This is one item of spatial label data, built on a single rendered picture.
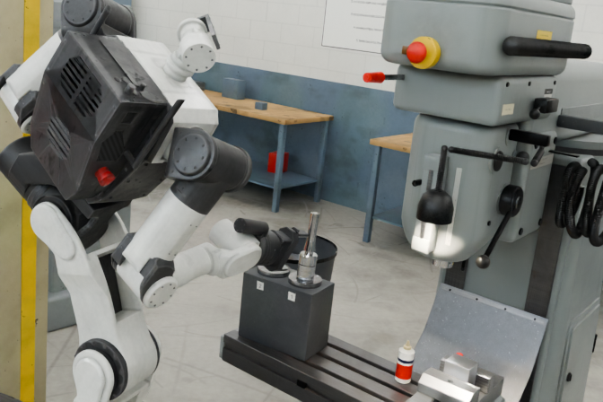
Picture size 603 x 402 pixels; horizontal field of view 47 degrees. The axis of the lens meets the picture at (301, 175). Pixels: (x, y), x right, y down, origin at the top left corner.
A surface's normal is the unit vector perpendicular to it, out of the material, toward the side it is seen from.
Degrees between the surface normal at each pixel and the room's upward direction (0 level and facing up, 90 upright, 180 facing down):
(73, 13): 75
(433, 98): 90
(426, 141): 90
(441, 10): 90
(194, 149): 70
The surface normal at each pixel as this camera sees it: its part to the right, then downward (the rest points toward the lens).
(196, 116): 0.84, -0.04
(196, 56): 0.25, 0.64
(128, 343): 0.83, -0.32
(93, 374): -0.43, 0.16
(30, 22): 0.78, 0.22
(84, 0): -0.29, -0.08
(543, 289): -0.62, 0.11
